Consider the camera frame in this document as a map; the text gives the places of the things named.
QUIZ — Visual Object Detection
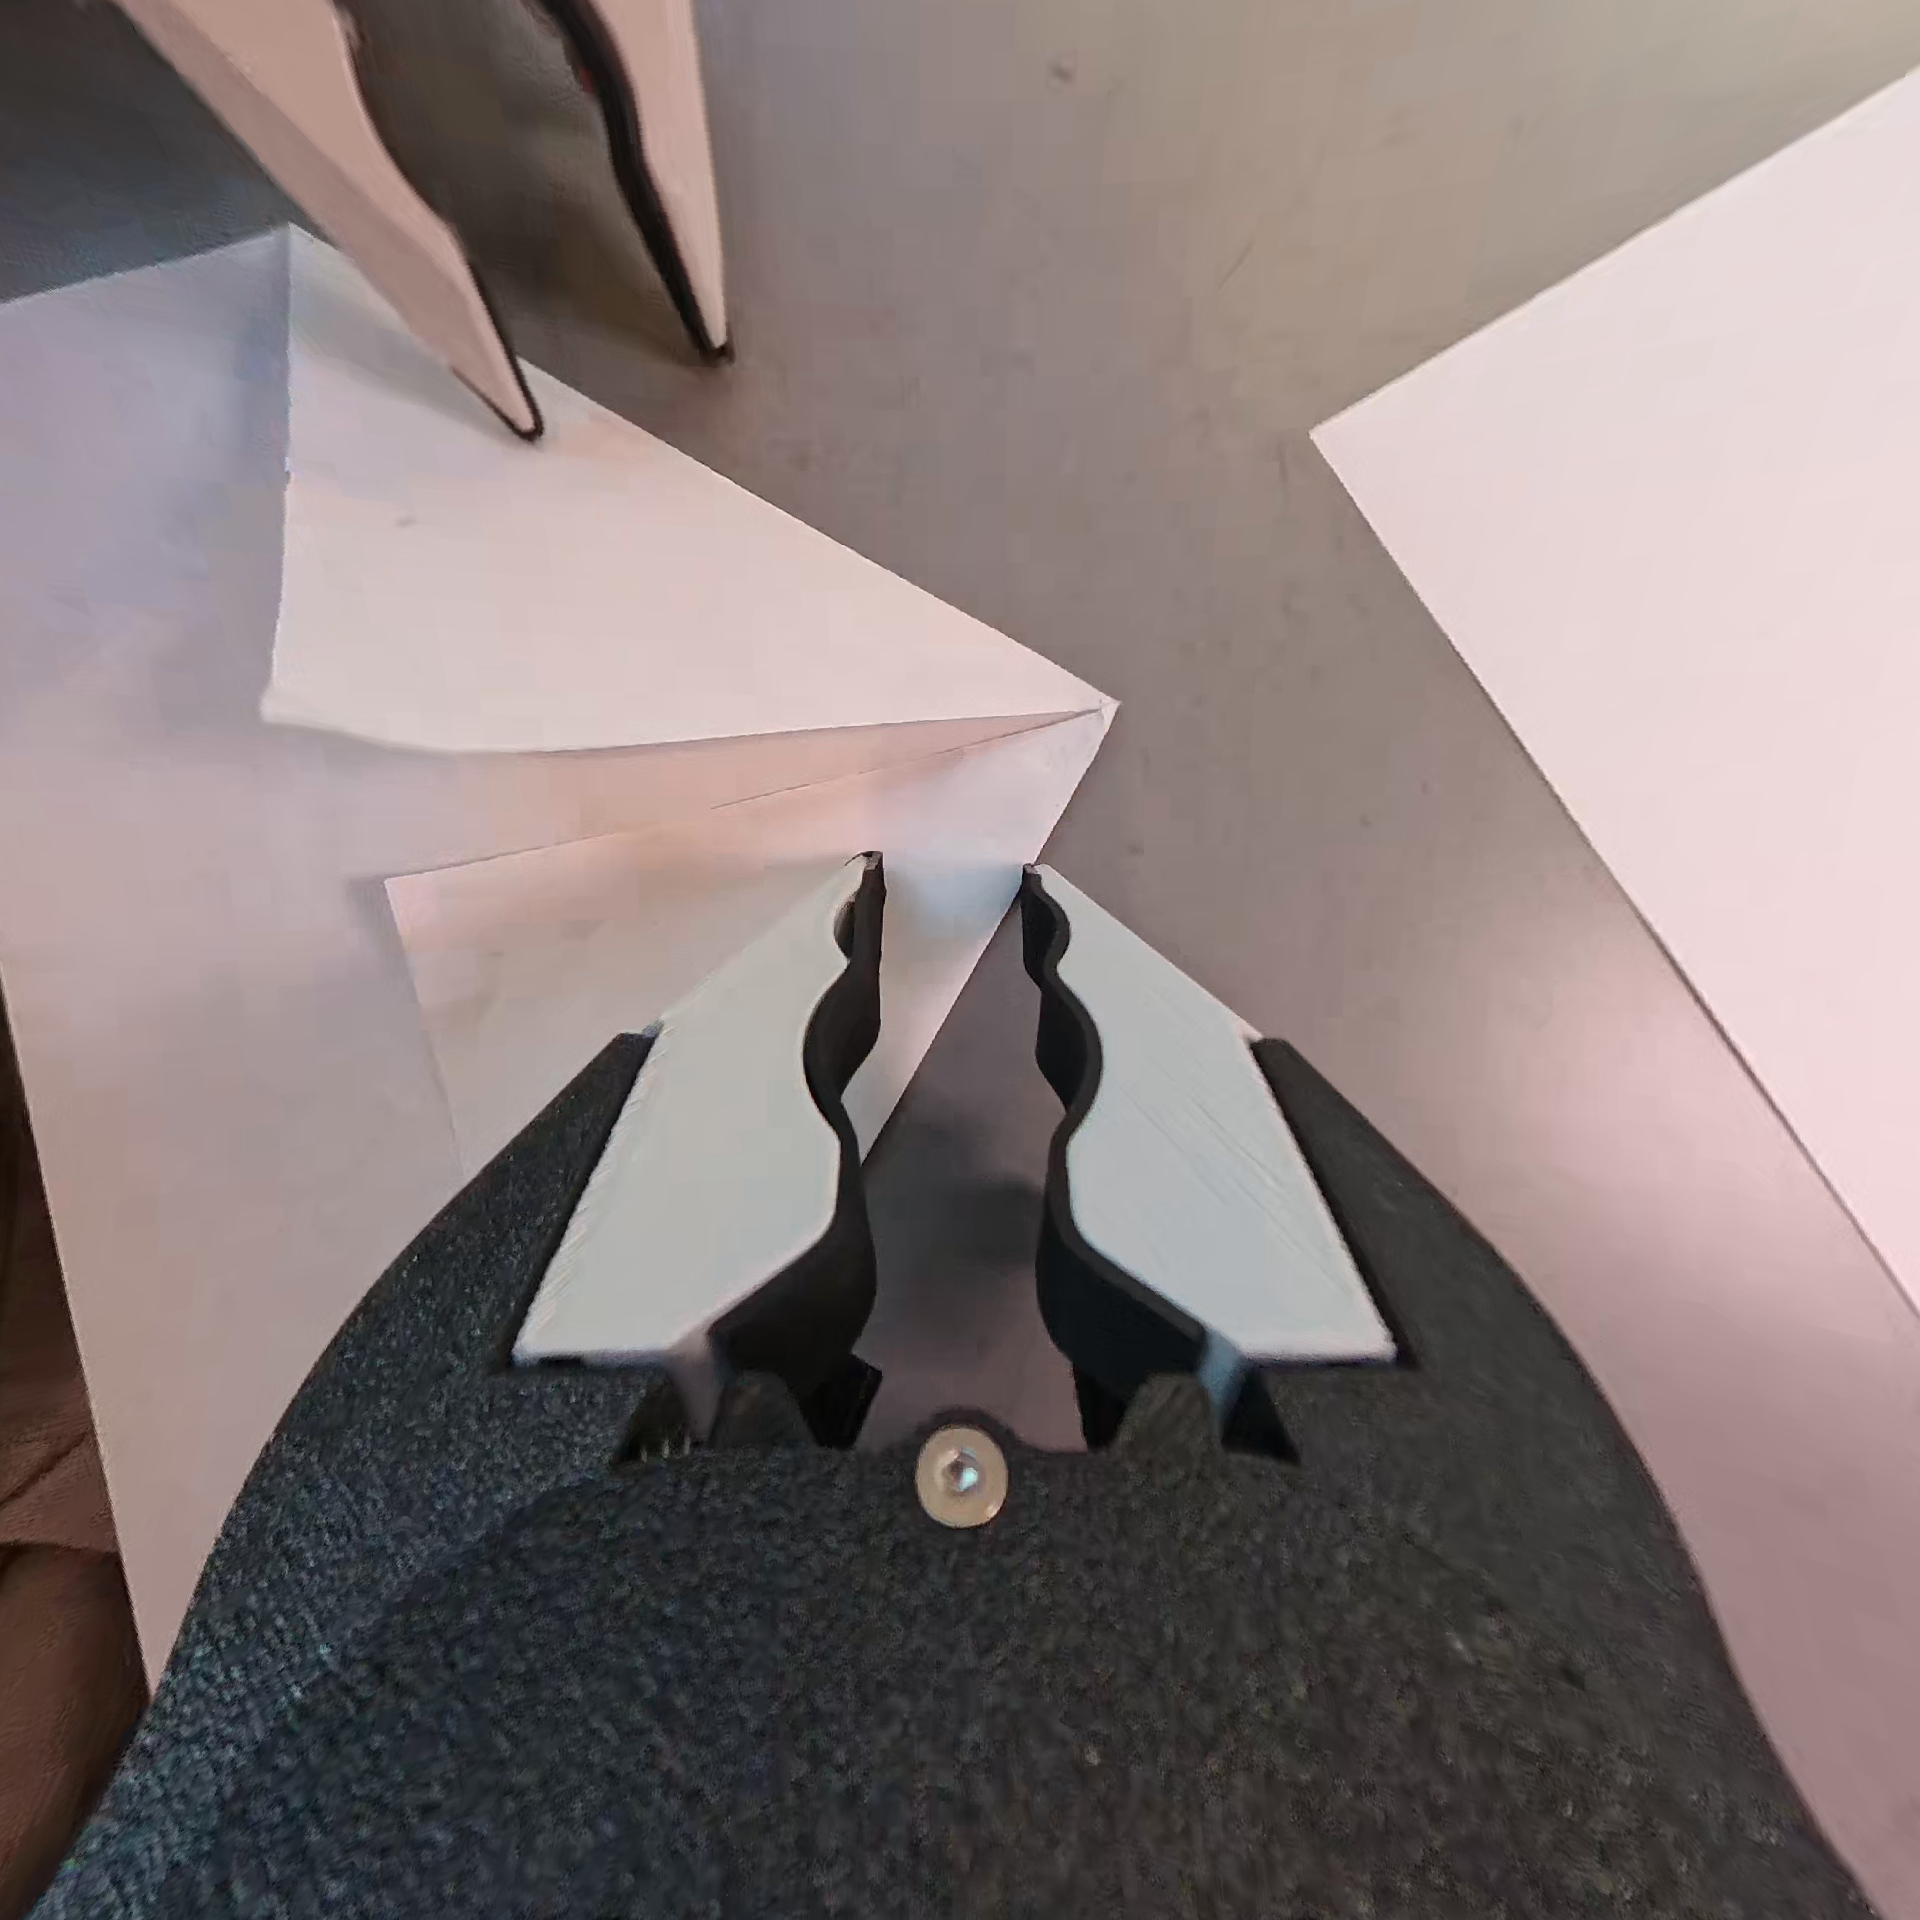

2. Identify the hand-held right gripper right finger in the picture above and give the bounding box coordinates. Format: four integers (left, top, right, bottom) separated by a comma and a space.
1019, 865, 1400, 1455

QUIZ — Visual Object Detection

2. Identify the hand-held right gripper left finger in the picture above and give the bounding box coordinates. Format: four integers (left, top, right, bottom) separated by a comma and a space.
510, 854, 888, 1455

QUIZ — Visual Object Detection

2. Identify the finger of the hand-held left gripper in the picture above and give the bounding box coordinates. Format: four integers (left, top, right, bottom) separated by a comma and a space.
113, 0, 547, 444
537, 0, 737, 367

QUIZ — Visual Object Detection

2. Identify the white paper sheet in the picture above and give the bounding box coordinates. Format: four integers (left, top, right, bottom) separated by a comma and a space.
1309, 66, 1920, 1312
0, 226, 1121, 1691

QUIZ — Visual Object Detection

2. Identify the person's beige sweatshirt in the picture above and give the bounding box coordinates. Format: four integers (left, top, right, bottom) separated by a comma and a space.
0, 1034, 159, 1920

